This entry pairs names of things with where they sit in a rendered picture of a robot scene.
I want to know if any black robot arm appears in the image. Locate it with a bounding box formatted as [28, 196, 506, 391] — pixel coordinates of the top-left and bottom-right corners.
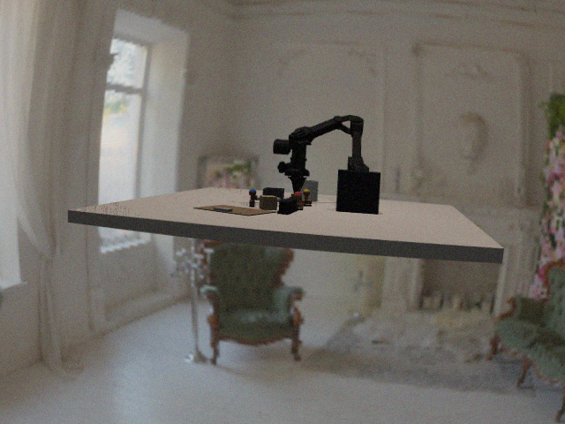
[273, 115, 369, 173]

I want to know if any brown clipboard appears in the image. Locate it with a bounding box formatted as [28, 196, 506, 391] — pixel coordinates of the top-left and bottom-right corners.
[196, 205, 277, 216]

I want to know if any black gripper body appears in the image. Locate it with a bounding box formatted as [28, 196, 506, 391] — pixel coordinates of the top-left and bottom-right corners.
[284, 155, 310, 178]

